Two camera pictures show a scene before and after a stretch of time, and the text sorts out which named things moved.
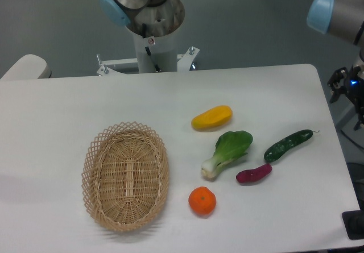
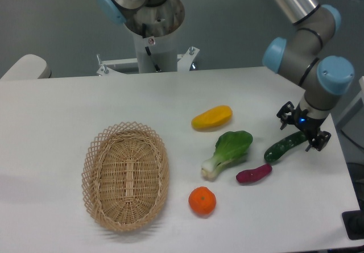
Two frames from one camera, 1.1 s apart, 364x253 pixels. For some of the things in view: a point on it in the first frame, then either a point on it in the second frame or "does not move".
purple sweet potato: [250, 175] does not move
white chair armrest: [29, 66] does not move
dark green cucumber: [278, 148] does not move
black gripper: [354, 86] to [305, 123]
